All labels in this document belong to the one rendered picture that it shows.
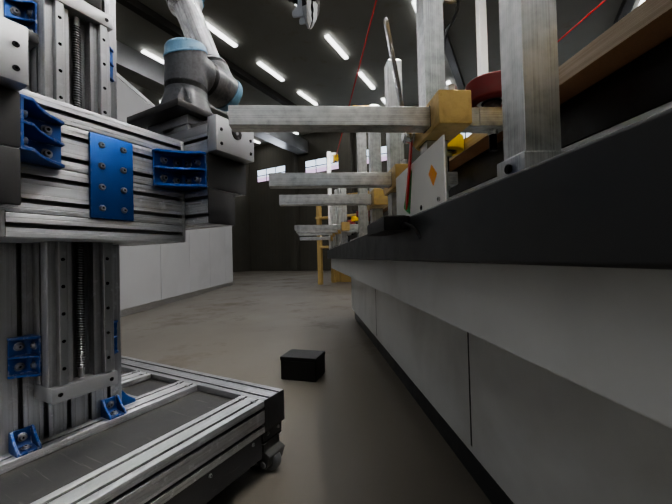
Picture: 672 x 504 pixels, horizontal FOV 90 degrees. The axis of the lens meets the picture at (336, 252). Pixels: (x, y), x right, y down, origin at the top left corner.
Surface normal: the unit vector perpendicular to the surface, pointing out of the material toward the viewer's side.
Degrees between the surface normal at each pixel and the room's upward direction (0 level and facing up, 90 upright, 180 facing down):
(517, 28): 90
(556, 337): 90
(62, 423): 90
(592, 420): 90
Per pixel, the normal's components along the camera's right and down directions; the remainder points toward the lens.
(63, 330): 0.88, -0.03
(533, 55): 0.07, -0.02
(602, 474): -1.00, 0.03
